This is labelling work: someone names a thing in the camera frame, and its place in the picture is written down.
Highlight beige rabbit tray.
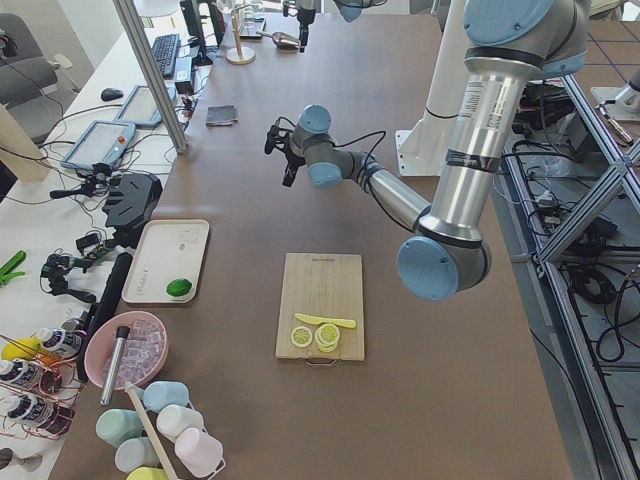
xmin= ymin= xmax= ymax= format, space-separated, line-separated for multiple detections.
xmin=122 ymin=219 xmax=210 ymax=304

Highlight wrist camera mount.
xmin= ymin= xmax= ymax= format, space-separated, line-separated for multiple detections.
xmin=264 ymin=116 xmax=295 ymax=155

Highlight green lime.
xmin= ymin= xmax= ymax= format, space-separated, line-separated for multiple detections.
xmin=165 ymin=278 xmax=193 ymax=298

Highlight grey office chair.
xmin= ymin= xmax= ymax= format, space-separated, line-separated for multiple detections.
xmin=1 ymin=13 xmax=80 ymax=144

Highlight steel muddler tube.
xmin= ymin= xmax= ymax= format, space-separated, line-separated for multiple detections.
xmin=100 ymin=326 xmax=130 ymax=407

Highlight black cylinder tube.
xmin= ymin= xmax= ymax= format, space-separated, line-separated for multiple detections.
xmin=76 ymin=252 xmax=133 ymax=383

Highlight black computer mouse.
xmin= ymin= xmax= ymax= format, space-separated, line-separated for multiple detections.
xmin=100 ymin=88 xmax=124 ymax=102

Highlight pastel yellow cup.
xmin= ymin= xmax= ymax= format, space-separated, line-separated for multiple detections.
xmin=126 ymin=466 xmax=168 ymax=480

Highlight stacked lemon slices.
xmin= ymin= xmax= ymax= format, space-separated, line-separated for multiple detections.
xmin=315 ymin=323 xmax=340 ymax=352

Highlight black power adapter box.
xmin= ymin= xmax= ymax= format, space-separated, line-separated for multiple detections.
xmin=173 ymin=56 xmax=194 ymax=95

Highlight pastel white cup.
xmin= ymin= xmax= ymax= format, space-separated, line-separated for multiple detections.
xmin=156 ymin=405 xmax=204 ymax=442

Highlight blue teach pendant far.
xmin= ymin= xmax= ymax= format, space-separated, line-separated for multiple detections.
xmin=115 ymin=85 xmax=162 ymax=129

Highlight pastel blue cup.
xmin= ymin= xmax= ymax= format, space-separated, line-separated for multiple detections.
xmin=143 ymin=381 xmax=190 ymax=413

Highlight copper wire bottle rack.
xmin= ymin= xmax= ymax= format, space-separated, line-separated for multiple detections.
xmin=1 ymin=329 xmax=83 ymax=440

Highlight lemon slice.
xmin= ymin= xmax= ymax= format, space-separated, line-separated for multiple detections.
xmin=290 ymin=326 xmax=314 ymax=348

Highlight pastel pink cup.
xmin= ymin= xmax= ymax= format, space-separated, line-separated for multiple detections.
xmin=174 ymin=427 xmax=224 ymax=478

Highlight bamboo cutting board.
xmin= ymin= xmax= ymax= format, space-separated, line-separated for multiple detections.
xmin=275 ymin=253 xmax=365 ymax=362

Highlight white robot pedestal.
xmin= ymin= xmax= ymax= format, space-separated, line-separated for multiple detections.
xmin=395 ymin=0 xmax=470 ymax=176

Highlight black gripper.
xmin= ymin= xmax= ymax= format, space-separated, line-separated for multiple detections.
xmin=297 ymin=8 xmax=315 ymax=52
xmin=282 ymin=147 xmax=304 ymax=187

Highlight black tray with wood inlay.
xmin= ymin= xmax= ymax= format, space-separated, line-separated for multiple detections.
xmin=240 ymin=18 xmax=266 ymax=40

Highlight pastel green cup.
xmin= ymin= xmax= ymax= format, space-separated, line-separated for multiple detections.
xmin=95 ymin=409 xmax=143 ymax=448

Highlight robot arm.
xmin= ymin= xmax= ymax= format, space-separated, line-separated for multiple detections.
xmin=265 ymin=1 xmax=590 ymax=301
xmin=283 ymin=0 xmax=385 ymax=53

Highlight black monitor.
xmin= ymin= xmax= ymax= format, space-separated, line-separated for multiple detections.
xmin=180 ymin=0 xmax=213 ymax=67

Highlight yellow plastic knife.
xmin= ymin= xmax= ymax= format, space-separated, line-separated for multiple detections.
xmin=294 ymin=313 xmax=357 ymax=329

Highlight aluminium frame post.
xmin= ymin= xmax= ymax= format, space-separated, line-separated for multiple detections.
xmin=113 ymin=0 xmax=188 ymax=155

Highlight blue teach pendant near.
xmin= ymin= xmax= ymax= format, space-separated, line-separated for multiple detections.
xmin=61 ymin=121 xmax=137 ymax=171

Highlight steel scoop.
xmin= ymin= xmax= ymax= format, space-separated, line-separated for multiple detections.
xmin=257 ymin=30 xmax=300 ymax=50

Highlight wooden cup rack pole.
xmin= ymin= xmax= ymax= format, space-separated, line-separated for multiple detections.
xmin=125 ymin=382 xmax=178 ymax=480

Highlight grey folded cloth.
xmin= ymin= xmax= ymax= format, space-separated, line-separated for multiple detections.
xmin=205 ymin=105 xmax=238 ymax=128

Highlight pink bowl of ice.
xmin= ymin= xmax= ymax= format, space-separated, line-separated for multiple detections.
xmin=84 ymin=311 xmax=169 ymax=390

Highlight blue teach pendant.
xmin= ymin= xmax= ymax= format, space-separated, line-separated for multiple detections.
xmin=61 ymin=121 xmax=137 ymax=171
xmin=115 ymin=85 xmax=162 ymax=129

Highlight black keyboard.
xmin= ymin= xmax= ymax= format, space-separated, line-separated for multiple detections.
xmin=151 ymin=34 xmax=181 ymax=79

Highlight green clamp tool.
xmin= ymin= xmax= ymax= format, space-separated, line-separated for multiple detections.
xmin=0 ymin=250 xmax=27 ymax=286

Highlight pastel grey cup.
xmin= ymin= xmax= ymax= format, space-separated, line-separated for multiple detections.
xmin=115 ymin=437 xmax=160 ymax=473

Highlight wooden stand with round base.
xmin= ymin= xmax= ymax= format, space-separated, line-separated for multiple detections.
xmin=225 ymin=6 xmax=255 ymax=65

